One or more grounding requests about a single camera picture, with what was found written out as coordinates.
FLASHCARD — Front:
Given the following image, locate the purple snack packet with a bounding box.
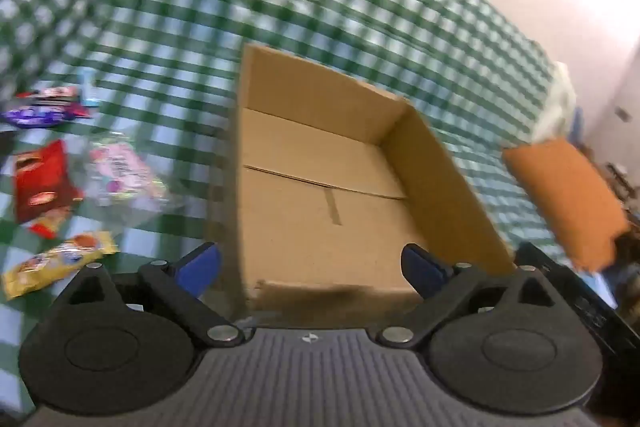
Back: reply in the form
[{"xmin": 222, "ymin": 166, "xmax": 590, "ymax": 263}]
[{"xmin": 0, "ymin": 104, "xmax": 76, "ymax": 130}]

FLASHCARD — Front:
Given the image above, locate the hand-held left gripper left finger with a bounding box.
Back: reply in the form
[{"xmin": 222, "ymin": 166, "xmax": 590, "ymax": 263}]
[{"xmin": 60, "ymin": 242, "xmax": 247, "ymax": 349}]

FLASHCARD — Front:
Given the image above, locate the dark wooden furniture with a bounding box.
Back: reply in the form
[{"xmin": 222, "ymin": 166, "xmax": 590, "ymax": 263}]
[{"xmin": 600, "ymin": 157, "xmax": 640, "ymax": 230}]

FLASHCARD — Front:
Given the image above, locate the cardboard box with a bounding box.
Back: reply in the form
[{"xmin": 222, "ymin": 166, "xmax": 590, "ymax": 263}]
[{"xmin": 232, "ymin": 43, "xmax": 516, "ymax": 323}]

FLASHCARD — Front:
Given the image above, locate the orange pillow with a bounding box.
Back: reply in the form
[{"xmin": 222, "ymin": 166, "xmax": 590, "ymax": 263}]
[{"xmin": 501, "ymin": 138, "xmax": 632, "ymax": 273}]

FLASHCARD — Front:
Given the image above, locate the clear pink candy bag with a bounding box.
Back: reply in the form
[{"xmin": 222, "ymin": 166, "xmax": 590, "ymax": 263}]
[{"xmin": 82, "ymin": 129, "xmax": 186, "ymax": 228}]

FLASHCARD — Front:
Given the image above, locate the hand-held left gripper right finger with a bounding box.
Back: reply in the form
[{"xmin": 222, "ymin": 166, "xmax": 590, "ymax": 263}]
[{"xmin": 375, "ymin": 243, "xmax": 563, "ymax": 349}]

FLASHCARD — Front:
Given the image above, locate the yellow snack packet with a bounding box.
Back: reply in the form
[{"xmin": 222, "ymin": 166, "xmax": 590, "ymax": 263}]
[{"xmin": 1, "ymin": 231, "xmax": 120, "ymax": 299}]

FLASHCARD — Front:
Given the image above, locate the white cloth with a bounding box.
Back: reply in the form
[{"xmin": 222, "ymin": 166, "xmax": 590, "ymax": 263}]
[{"xmin": 532, "ymin": 62, "xmax": 578, "ymax": 145}]

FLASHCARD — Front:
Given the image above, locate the light blue snack packet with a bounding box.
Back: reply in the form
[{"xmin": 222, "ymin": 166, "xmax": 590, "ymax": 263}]
[{"xmin": 80, "ymin": 68, "xmax": 101, "ymax": 108}]

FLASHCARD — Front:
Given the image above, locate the small red white snack packet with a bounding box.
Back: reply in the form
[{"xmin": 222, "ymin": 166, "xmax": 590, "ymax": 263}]
[{"xmin": 15, "ymin": 86, "xmax": 81, "ymax": 102}]

